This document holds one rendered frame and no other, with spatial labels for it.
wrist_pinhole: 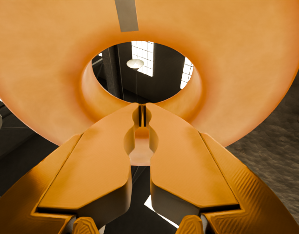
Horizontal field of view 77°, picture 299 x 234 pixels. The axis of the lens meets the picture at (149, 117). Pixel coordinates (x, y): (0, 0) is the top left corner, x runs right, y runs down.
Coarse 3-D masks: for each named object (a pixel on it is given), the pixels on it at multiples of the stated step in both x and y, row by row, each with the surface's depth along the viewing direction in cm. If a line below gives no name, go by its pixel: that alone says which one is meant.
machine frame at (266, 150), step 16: (288, 96) 41; (272, 112) 45; (288, 112) 43; (256, 128) 50; (272, 128) 48; (288, 128) 45; (240, 144) 57; (256, 144) 53; (272, 144) 50; (288, 144) 48; (240, 160) 61; (256, 160) 57; (272, 160) 54; (288, 160) 51; (272, 176) 57; (288, 176) 54; (288, 192) 57; (288, 208) 62
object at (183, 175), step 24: (144, 120) 12; (168, 120) 10; (168, 144) 8; (192, 144) 8; (168, 168) 7; (192, 168) 7; (216, 168) 7; (168, 192) 6; (192, 192) 6; (216, 192) 6; (168, 216) 7
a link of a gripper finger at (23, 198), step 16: (64, 144) 8; (48, 160) 8; (64, 160) 8; (32, 176) 7; (48, 176) 7; (16, 192) 6; (32, 192) 6; (0, 208) 6; (16, 208) 6; (32, 208) 6; (0, 224) 5; (16, 224) 5; (32, 224) 5; (48, 224) 5; (64, 224) 5
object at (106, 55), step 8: (112, 48) 449; (104, 56) 445; (112, 56) 460; (104, 64) 464; (112, 64) 473; (112, 72) 467; (120, 72) 496; (112, 80) 486; (120, 80) 515; (112, 88) 508; (120, 88) 538; (120, 96) 562
